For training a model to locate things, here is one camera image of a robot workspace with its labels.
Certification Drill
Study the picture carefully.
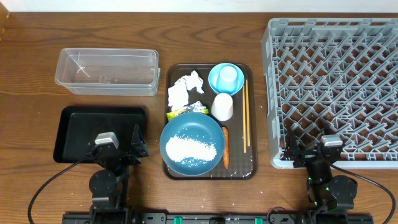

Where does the light blue bowl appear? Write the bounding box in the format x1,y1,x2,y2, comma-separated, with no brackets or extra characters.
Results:
208,63,245,96

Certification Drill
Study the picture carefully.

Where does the crumpled white paper napkin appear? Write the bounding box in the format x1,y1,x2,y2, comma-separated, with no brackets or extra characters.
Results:
168,71,204,111

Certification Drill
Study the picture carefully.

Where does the white plastic cup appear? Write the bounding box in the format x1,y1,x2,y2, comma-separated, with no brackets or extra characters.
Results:
211,93,233,121

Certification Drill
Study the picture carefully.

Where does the pile of white rice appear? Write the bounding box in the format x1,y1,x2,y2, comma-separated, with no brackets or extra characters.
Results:
165,135,217,162

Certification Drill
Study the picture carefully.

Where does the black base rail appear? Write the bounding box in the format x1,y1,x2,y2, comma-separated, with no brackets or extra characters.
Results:
62,213,374,224

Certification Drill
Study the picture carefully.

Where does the orange carrot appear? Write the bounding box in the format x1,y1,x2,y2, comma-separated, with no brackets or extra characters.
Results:
222,127,229,169

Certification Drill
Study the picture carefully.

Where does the light blue cup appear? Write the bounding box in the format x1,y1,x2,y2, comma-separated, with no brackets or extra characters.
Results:
216,65,238,93

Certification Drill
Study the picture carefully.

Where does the grey plastic dishwasher rack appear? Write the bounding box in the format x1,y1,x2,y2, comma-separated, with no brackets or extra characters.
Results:
261,18,397,169

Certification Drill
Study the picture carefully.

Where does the dark blue plate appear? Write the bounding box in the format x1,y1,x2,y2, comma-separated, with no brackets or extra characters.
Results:
159,113,224,176

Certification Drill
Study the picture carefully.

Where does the dark brown serving tray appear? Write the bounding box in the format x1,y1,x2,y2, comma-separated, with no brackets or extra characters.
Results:
162,63,258,180

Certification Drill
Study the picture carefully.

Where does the green yellow snack wrapper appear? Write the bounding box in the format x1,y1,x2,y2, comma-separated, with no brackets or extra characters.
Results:
166,101,209,121

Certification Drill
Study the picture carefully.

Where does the right wooden chopstick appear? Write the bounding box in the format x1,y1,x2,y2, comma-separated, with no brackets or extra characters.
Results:
246,80,251,147

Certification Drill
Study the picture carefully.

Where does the black plastic tray bin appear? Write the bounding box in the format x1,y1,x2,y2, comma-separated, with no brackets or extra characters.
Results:
53,106,146,163

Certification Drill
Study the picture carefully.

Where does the clear plastic bin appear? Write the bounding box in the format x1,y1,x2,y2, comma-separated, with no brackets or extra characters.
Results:
55,48,160,96

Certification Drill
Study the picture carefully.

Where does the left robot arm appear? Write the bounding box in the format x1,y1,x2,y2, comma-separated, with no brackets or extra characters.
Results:
88,124,149,224

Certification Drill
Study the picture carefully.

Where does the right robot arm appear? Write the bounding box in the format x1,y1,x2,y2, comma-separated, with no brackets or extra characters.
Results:
284,131,358,223

